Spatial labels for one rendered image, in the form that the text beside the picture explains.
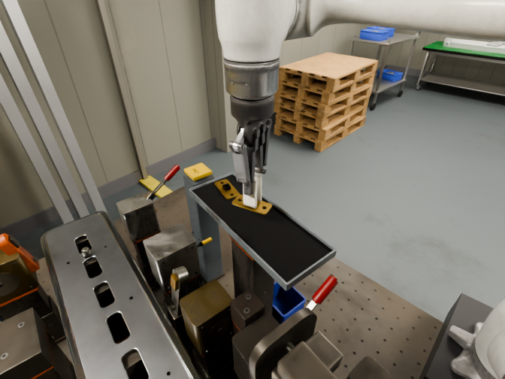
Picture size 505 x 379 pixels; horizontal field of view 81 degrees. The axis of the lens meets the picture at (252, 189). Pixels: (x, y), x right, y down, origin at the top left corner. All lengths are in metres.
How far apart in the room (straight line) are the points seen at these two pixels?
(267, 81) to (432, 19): 0.23
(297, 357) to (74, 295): 0.56
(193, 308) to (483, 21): 0.63
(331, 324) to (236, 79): 0.83
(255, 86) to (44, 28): 2.13
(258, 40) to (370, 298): 0.94
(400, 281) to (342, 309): 1.15
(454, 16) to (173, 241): 0.64
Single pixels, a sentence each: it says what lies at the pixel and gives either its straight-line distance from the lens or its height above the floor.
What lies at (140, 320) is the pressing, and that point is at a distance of 0.75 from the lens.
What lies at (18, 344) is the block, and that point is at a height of 1.03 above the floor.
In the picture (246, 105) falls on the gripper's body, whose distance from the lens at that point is 0.50.
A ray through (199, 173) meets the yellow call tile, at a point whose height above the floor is 1.16.
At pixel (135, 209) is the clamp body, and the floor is 1.06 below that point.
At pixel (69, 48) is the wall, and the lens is 2.56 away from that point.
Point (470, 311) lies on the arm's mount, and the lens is 1.13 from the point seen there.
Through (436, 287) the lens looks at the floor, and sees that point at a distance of 2.31.
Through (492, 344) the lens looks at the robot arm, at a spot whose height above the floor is 0.96.
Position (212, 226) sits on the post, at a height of 0.96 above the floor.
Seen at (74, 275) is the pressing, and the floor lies 1.00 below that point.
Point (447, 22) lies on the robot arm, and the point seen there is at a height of 1.56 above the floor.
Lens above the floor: 1.61
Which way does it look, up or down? 36 degrees down
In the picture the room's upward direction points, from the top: straight up
